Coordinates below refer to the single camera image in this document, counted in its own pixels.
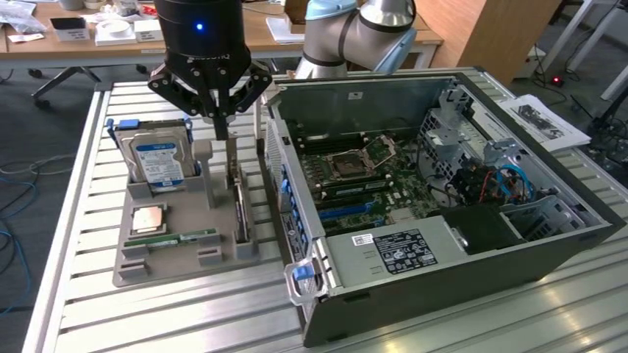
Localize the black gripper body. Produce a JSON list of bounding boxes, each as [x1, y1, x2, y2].
[[153, 0, 252, 92]]

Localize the black graphics card silver bracket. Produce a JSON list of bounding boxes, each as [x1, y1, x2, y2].
[[222, 132, 250, 246]]

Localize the plain white box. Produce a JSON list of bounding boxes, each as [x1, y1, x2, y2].
[[132, 18, 162, 43]]

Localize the white paper stack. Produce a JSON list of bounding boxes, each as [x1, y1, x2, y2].
[[264, 16, 308, 46]]

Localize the flat white box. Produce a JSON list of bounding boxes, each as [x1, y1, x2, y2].
[[93, 20, 140, 47]]

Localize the hard disk blue label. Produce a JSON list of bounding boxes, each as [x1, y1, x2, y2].
[[105, 114, 198, 193]]

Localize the empty RAM slot row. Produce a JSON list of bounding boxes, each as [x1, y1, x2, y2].
[[292, 130, 368, 154]]

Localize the white tape roll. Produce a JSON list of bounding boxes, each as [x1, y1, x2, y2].
[[96, 20, 132, 38]]

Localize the office chair base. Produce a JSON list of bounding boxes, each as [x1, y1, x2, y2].
[[26, 64, 149, 110]]

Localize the white box black lid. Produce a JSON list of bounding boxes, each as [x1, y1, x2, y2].
[[48, 16, 92, 43]]

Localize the wooden desk white legs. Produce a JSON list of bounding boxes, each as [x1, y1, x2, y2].
[[0, 0, 445, 80]]

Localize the CPU socket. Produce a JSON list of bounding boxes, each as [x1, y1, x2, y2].
[[325, 148, 377, 181]]

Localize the silver socket cover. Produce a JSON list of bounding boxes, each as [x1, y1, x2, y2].
[[362, 132, 400, 160]]

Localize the small white red card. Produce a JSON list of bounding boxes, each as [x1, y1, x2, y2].
[[5, 32, 46, 44]]

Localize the RAM slot row holding stick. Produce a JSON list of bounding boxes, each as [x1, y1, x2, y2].
[[313, 171, 396, 202]]

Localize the copper-toned CPU chip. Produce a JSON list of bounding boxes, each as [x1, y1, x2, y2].
[[130, 205, 166, 233]]

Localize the grey plastic parts rack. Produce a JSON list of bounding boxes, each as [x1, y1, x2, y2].
[[112, 140, 261, 290]]

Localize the clear plastic bag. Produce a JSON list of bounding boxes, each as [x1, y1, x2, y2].
[[0, 0, 49, 35]]

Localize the green RAM stick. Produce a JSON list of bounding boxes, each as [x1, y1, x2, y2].
[[122, 227, 218, 248]]

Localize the perforated metal drive cage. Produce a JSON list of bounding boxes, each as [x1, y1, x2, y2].
[[418, 106, 492, 187]]

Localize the green motherboard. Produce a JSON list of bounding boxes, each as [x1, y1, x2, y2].
[[286, 119, 445, 238]]

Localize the silver chipset heatsink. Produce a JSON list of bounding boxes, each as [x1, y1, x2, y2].
[[390, 208, 418, 224]]

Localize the wooden cabinet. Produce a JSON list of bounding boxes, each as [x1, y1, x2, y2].
[[414, 0, 564, 86]]

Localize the grey power supply unit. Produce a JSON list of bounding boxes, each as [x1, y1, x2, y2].
[[325, 214, 473, 288]]

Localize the white small box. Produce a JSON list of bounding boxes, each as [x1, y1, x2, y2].
[[522, 46, 541, 80]]

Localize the black fan shroud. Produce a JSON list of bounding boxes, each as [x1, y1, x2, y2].
[[440, 203, 529, 257]]

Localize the printed paper documents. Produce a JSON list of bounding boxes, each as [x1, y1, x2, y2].
[[496, 93, 593, 154]]

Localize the black open PC case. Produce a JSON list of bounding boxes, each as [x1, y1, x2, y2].
[[254, 71, 628, 349]]

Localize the metal disk bay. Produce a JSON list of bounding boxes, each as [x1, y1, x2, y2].
[[498, 194, 588, 244]]

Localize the black stand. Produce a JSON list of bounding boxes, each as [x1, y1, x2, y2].
[[570, 93, 628, 163]]

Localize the white floor cable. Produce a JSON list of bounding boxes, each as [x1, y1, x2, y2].
[[0, 153, 76, 177]]

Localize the blue floor cable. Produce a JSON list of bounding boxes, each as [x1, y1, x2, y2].
[[0, 175, 38, 315]]

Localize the black wire bundle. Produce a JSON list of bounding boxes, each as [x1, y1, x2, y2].
[[448, 167, 485, 205]]

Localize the silver case handle blue latch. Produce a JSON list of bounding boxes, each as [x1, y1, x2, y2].
[[282, 256, 329, 307]]

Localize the red wire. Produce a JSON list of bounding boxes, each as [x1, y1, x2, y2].
[[481, 169, 497, 202]]

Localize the blue wire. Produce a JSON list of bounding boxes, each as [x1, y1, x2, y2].
[[493, 165, 537, 204]]

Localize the white desk frame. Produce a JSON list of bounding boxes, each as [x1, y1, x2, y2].
[[537, 0, 628, 101]]

